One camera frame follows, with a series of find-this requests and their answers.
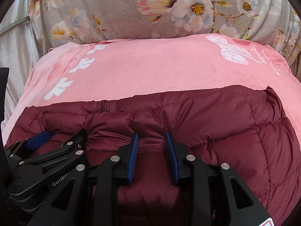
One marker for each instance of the grey metal rod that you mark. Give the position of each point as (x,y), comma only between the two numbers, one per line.
(16,23)

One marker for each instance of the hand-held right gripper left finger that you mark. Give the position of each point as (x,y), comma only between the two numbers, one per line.
(132,157)

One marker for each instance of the pink printed blanket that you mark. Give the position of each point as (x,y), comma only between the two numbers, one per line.
(152,70)

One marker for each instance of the grey floral blanket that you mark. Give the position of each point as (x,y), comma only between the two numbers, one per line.
(112,9)

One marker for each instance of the maroon puffer jacket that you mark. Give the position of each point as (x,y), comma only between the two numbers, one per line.
(223,146)

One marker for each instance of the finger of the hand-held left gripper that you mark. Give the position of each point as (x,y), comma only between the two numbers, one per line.
(63,149)
(38,138)

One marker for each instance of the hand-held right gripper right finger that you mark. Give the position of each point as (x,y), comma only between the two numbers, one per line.
(171,157)

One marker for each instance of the white satin curtain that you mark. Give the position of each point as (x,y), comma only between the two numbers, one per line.
(18,47)

